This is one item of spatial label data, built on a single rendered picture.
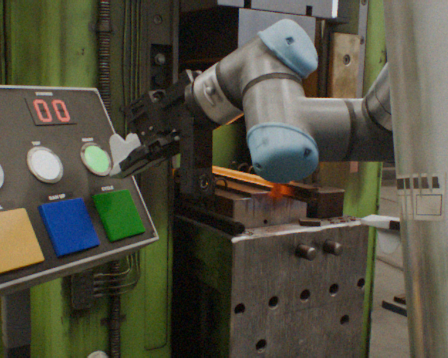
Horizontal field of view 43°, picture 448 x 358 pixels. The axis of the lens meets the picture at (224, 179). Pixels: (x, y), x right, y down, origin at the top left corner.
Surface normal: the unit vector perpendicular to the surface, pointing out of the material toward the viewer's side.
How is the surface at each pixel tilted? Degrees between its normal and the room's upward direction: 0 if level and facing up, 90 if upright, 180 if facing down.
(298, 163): 140
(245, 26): 90
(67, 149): 60
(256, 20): 90
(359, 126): 80
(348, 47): 90
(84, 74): 90
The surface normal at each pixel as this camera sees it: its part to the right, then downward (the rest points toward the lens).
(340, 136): 0.18, 0.25
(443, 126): -0.69, -0.09
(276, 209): 0.54, 0.14
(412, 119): -0.93, -0.03
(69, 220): 0.74, -0.41
